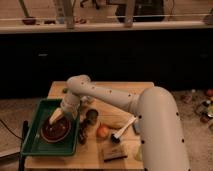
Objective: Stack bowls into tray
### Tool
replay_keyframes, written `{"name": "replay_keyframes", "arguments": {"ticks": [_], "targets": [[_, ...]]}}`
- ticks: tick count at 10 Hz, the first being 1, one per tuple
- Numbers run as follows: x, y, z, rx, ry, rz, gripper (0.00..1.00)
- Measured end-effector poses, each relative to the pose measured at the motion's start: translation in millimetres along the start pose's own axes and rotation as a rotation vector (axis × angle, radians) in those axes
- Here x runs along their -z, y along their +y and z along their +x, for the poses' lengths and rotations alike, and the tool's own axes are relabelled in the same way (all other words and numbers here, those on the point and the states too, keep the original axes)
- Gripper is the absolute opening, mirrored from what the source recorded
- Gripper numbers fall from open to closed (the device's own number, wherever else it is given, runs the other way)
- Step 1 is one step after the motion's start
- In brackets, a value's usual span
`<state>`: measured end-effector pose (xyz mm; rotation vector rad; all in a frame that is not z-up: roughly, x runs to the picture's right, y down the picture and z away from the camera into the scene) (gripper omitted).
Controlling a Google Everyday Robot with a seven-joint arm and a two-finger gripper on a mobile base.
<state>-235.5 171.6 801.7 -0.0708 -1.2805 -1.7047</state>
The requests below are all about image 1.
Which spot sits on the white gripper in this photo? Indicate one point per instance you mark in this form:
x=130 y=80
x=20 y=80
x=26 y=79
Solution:
x=69 y=105

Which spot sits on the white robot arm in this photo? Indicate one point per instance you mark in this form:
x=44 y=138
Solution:
x=161 y=134

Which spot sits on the green plastic tray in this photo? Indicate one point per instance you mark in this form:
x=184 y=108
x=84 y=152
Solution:
x=35 y=145

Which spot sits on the small green object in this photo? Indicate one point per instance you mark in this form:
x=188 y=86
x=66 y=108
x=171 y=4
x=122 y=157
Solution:
x=64 y=90

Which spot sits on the dark small bottle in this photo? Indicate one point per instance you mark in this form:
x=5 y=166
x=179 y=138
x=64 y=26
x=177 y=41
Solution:
x=82 y=133

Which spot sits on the dark metal cup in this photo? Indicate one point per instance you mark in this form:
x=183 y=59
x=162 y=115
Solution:
x=92 y=116

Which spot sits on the orange fruit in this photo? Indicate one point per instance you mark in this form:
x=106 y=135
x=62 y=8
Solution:
x=102 y=131

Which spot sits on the brown rectangular block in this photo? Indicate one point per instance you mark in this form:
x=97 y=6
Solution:
x=114 y=153

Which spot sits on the dark red background bowl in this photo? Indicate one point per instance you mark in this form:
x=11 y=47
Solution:
x=29 y=21

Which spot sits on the black cabinet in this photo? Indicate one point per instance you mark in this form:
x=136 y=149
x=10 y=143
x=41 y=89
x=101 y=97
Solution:
x=174 y=59

